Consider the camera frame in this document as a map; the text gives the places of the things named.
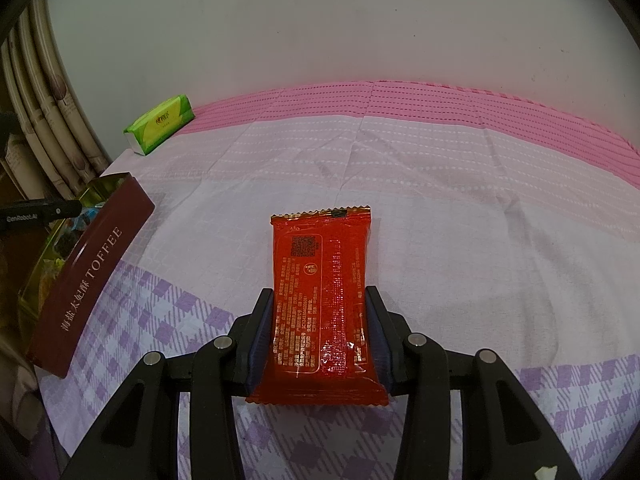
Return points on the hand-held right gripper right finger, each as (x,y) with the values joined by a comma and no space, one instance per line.
(387,355)

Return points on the dark red tin box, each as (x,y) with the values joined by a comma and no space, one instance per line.
(85,280)

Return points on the green tissue box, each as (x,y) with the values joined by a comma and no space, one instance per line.
(160,125)

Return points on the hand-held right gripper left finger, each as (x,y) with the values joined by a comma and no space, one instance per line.
(257,350)

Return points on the red snack packet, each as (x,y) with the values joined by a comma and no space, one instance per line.
(320,285)

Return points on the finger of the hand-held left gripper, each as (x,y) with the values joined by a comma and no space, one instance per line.
(67,208)

